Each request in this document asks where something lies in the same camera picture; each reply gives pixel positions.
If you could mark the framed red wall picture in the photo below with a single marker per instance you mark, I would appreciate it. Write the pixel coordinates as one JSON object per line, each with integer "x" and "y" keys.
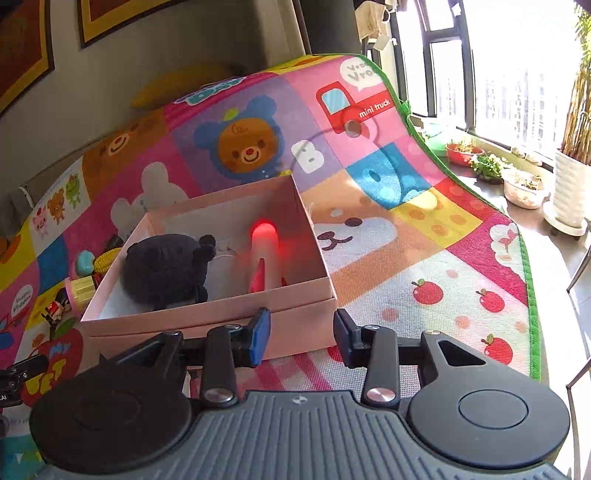
{"x": 23, "y": 46}
{"x": 115, "y": 14}

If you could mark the yellow pillow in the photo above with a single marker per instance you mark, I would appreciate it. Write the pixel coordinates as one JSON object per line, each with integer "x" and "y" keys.
{"x": 175, "y": 85}

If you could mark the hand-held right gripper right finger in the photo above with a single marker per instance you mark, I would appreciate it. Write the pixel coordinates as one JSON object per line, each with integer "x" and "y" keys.
{"x": 342, "y": 337}

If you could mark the white toy with red tip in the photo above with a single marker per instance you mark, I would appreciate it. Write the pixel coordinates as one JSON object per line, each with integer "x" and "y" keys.
{"x": 265, "y": 258}

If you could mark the bamboo plant in white pot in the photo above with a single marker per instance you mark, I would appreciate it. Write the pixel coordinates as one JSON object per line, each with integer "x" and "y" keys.
{"x": 570, "y": 184}

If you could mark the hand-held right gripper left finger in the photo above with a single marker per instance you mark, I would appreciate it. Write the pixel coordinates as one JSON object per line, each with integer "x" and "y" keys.
{"x": 260, "y": 337}

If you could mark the black cylinder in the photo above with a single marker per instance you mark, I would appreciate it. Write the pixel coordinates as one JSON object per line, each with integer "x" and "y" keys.
{"x": 113, "y": 243}

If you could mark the white plant bowl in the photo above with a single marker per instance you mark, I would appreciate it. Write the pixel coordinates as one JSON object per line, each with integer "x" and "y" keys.
{"x": 521, "y": 196}

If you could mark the green plastic bowl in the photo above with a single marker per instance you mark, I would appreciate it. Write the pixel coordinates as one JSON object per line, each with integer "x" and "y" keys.
{"x": 434, "y": 143}

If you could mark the teal plastic toy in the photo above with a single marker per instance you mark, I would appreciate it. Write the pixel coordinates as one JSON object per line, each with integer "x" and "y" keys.
{"x": 84, "y": 264}

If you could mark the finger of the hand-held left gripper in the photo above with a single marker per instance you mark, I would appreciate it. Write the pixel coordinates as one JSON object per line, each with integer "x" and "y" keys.
{"x": 30, "y": 364}

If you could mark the pink cardboard box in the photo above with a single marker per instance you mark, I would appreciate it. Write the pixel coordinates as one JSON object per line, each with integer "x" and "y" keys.
{"x": 295, "y": 323}

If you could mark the red plant pot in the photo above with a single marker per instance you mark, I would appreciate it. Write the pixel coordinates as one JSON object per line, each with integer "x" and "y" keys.
{"x": 461, "y": 158}

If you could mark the black window frame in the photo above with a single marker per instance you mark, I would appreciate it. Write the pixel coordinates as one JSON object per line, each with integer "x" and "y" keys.
{"x": 464, "y": 55}

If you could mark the yellow toy corn cob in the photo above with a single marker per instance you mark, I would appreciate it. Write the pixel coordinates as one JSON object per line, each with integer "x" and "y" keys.
{"x": 107, "y": 262}

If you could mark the yellow and pink toy cup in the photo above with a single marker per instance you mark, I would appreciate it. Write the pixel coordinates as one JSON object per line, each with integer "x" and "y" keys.
{"x": 81, "y": 291}

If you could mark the hanging beige cloth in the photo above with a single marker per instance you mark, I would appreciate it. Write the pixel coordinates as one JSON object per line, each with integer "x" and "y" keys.
{"x": 381, "y": 27}

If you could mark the black plush toy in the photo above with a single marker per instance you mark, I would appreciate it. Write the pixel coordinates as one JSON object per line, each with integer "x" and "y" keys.
{"x": 161, "y": 267}

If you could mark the colourful printed play mat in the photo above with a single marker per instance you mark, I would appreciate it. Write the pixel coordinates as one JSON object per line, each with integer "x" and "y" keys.
{"x": 415, "y": 277}

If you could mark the small toy figure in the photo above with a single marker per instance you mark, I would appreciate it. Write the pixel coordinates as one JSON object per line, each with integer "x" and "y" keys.
{"x": 57, "y": 310}

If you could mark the black pot with green plant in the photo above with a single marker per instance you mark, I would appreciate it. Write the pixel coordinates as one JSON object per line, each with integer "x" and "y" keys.
{"x": 487, "y": 168}

